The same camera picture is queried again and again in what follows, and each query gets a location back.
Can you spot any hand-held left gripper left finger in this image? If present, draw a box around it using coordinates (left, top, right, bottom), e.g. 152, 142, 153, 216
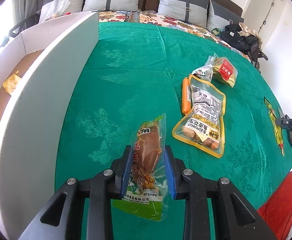
18, 145, 134, 240

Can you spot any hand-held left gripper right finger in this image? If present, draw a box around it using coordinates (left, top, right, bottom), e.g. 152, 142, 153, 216
163, 145, 278, 240

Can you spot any yellow red snack packet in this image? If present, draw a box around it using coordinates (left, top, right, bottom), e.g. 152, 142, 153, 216
264, 96, 285, 157

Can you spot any brown meat snack packet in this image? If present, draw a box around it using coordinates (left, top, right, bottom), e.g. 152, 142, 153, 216
112, 113, 169, 222

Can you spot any clear peanut packet yellow border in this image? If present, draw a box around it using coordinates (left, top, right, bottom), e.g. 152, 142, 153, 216
172, 74, 226, 158

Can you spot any red label gold packet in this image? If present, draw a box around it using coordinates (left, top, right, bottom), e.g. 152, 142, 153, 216
211, 57, 238, 88

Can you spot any orange sausage stick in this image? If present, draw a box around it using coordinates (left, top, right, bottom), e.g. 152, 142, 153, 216
182, 77, 192, 115

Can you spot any small green white packet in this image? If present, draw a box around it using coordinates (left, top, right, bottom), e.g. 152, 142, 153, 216
191, 64, 214, 82

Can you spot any white cardboard box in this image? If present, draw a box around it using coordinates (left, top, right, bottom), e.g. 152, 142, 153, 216
0, 10, 100, 220

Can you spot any plain yellow snack packet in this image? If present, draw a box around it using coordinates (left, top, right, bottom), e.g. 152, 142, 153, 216
3, 71, 21, 95

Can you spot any dark chair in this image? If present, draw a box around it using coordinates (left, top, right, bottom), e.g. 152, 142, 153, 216
251, 47, 269, 68

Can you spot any black bag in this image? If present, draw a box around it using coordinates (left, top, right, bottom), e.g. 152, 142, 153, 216
220, 24, 260, 60

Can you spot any beige cloth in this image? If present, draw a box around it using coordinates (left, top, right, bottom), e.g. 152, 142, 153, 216
237, 22, 259, 39

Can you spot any white door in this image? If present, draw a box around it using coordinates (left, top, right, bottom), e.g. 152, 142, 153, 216
257, 0, 285, 43

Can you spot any floral blanket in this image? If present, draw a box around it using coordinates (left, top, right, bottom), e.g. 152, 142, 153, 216
98, 10, 252, 60

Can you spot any clear plastic bag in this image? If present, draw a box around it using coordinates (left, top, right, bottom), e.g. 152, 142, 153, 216
39, 0, 71, 23

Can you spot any black office chair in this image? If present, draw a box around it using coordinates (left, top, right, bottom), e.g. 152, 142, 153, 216
8, 12, 40, 39

